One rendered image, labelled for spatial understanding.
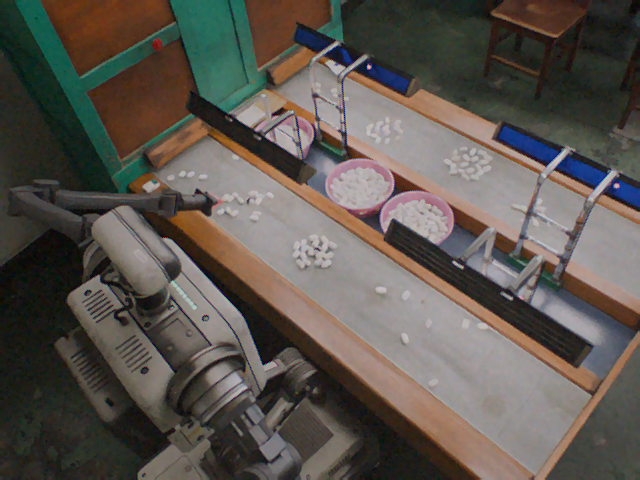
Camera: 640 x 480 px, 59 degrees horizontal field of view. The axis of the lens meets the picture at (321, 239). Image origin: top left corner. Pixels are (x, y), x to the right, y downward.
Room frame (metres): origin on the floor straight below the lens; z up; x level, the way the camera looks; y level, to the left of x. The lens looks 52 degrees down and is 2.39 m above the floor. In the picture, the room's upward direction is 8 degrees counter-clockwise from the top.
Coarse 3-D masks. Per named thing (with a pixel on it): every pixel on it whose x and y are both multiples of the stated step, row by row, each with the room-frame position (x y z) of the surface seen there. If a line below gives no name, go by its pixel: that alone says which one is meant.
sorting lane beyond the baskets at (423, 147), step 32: (320, 64) 2.36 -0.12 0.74; (288, 96) 2.16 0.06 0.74; (352, 96) 2.09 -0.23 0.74; (384, 96) 2.05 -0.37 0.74; (352, 128) 1.87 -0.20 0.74; (416, 128) 1.82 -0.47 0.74; (416, 160) 1.63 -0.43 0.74; (480, 192) 1.41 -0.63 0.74; (512, 192) 1.39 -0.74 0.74; (544, 192) 1.36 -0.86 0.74; (512, 224) 1.24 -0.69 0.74; (544, 224) 1.21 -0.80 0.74; (608, 224) 1.17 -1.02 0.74; (576, 256) 1.06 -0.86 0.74; (608, 256) 1.04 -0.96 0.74
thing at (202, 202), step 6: (198, 192) 1.43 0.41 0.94; (198, 198) 1.38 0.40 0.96; (204, 198) 1.39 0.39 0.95; (210, 198) 1.38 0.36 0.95; (198, 204) 1.36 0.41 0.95; (204, 204) 1.37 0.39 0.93; (210, 204) 1.37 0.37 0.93; (192, 210) 1.35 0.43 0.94; (198, 210) 1.36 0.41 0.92; (204, 210) 1.37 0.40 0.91; (210, 210) 1.35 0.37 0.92; (210, 216) 1.35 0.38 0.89
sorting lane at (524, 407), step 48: (192, 144) 1.92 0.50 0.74; (192, 192) 1.63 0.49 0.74; (240, 192) 1.59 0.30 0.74; (288, 192) 1.55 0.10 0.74; (240, 240) 1.34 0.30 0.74; (288, 240) 1.31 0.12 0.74; (336, 240) 1.28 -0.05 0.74; (336, 288) 1.07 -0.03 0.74; (432, 288) 1.01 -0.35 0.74; (384, 336) 0.86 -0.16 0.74; (432, 336) 0.84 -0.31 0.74; (480, 336) 0.81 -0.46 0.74; (480, 384) 0.66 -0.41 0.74; (528, 384) 0.64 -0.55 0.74; (480, 432) 0.52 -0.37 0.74; (528, 432) 0.50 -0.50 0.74
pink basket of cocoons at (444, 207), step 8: (408, 192) 1.43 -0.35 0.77; (416, 192) 1.43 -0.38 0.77; (424, 192) 1.42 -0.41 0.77; (392, 200) 1.41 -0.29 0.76; (400, 200) 1.42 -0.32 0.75; (424, 200) 1.41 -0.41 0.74; (432, 200) 1.40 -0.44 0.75; (440, 200) 1.38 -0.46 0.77; (384, 208) 1.38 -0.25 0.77; (392, 208) 1.40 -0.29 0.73; (440, 208) 1.36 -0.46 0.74; (448, 208) 1.33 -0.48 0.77; (384, 216) 1.36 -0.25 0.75; (448, 216) 1.31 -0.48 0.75; (384, 224) 1.32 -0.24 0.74; (448, 224) 1.28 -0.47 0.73; (448, 232) 1.22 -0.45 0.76; (440, 240) 1.19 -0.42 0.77
